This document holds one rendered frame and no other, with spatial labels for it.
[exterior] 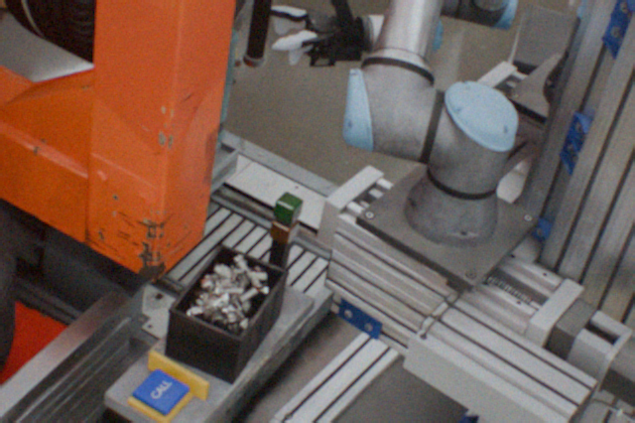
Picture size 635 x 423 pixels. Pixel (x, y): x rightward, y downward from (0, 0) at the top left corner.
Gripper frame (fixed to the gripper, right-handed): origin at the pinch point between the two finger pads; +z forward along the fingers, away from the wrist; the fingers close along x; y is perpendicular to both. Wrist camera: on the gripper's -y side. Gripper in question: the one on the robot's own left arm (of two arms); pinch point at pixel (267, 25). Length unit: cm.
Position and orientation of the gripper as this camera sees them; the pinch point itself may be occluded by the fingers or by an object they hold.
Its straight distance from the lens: 229.1
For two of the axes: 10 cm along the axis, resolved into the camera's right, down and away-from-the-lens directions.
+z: -9.5, 0.4, -2.9
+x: -2.5, -6.5, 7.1
